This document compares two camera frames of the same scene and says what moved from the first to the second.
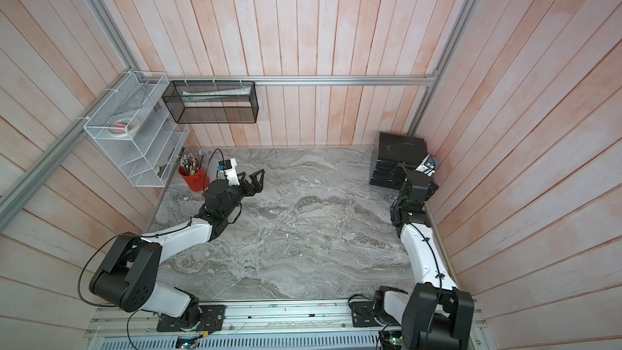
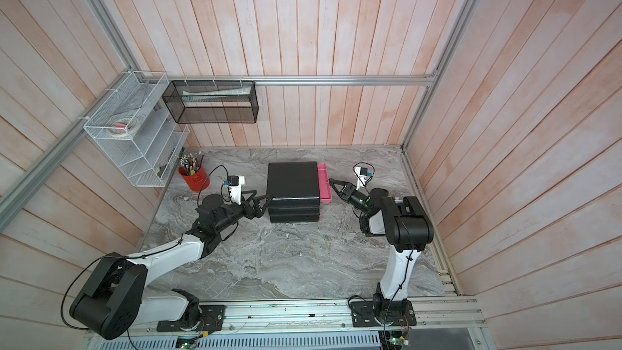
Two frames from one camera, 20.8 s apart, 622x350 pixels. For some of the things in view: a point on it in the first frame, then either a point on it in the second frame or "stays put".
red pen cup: (198, 181) stays put
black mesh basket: (212, 102) stays put
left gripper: (257, 188) -> (257, 211)
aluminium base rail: (274, 320) stays put
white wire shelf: (132, 128) stays put
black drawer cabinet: (397, 155) -> (294, 188)
